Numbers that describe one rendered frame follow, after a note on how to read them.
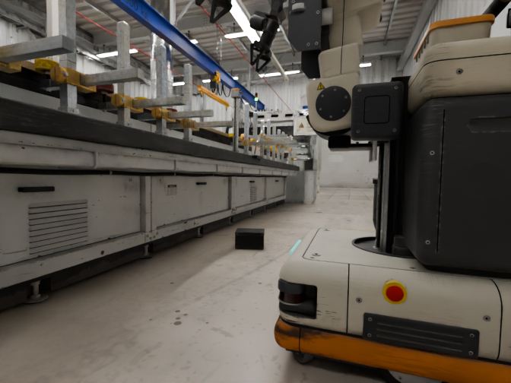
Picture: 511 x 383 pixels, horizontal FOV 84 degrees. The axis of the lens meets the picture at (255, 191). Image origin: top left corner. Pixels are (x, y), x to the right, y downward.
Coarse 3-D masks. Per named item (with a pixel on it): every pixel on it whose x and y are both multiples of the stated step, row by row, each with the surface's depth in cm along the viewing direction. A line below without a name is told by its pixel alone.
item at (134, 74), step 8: (104, 72) 94; (112, 72) 93; (120, 72) 92; (128, 72) 91; (136, 72) 90; (40, 80) 103; (48, 80) 102; (88, 80) 96; (96, 80) 95; (104, 80) 94; (112, 80) 93; (120, 80) 93; (128, 80) 93; (136, 80) 93; (48, 88) 103; (56, 88) 103
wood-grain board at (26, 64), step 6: (24, 66) 100; (30, 66) 102; (36, 72) 105; (108, 96) 135; (144, 108) 159; (150, 108) 163; (180, 120) 193; (216, 132) 244; (222, 132) 256; (240, 138) 299; (270, 150) 411
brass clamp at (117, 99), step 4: (116, 96) 115; (120, 96) 115; (124, 96) 116; (128, 96) 118; (112, 100) 116; (116, 100) 115; (120, 100) 115; (124, 100) 116; (128, 100) 118; (132, 100) 121; (116, 104) 115; (120, 104) 116; (124, 104) 117; (128, 104) 119; (132, 104) 121; (128, 108) 119; (132, 108) 121; (136, 108) 123; (136, 112) 128
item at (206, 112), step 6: (138, 114) 150; (144, 114) 149; (150, 114) 148; (174, 114) 144; (180, 114) 143; (186, 114) 142; (192, 114) 140; (198, 114) 139; (204, 114) 138; (210, 114) 137; (144, 120) 152
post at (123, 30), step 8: (120, 24) 116; (128, 24) 118; (120, 32) 116; (128, 32) 118; (120, 40) 117; (128, 40) 118; (120, 48) 117; (128, 48) 119; (120, 56) 117; (128, 56) 119; (120, 64) 117; (128, 64) 119; (120, 88) 118; (128, 88) 119; (120, 112) 118; (128, 112) 120; (120, 120) 118; (128, 120) 120
